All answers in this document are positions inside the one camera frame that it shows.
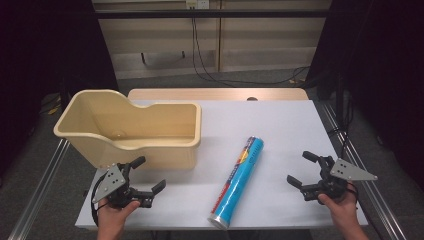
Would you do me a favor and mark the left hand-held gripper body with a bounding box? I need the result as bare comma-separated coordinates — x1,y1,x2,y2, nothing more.
91,162,155,210

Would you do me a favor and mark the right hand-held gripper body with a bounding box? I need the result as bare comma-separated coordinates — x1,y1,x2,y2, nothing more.
314,155,379,204

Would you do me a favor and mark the beige plastic bin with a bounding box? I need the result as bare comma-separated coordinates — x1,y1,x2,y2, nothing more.
53,88,203,171

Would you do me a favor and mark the blue snack tube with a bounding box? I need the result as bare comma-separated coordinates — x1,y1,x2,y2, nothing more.
207,135,265,231

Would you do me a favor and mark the person's right hand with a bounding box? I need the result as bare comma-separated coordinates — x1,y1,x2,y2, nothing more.
317,183,360,228

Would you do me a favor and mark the person's left hand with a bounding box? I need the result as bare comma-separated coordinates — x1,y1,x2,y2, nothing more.
96,198,142,230

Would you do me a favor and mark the white table mat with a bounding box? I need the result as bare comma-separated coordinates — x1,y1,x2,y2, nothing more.
74,99,369,232

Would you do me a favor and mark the wooden table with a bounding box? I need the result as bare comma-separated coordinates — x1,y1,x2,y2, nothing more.
127,87,310,102

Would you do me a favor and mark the black curtain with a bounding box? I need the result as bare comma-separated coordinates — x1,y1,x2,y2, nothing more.
0,0,119,178
305,0,424,183

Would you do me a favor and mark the dark horizontal bar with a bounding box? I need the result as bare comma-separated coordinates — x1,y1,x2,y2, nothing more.
94,9,332,20

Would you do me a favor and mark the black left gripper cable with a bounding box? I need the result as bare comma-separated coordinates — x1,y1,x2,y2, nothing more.
89,173,109,228

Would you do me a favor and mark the metal floor rail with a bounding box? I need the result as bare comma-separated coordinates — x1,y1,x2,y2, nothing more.
315,100,408,240
7,138,72,240

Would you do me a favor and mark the black floor cable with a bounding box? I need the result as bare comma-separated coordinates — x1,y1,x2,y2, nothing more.
327,95,356,162

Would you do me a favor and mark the black wall cable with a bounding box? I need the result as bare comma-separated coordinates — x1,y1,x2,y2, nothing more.
190,7,312,86

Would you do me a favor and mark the white wall socket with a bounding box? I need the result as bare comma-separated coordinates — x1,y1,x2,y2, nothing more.
185,0,211,10

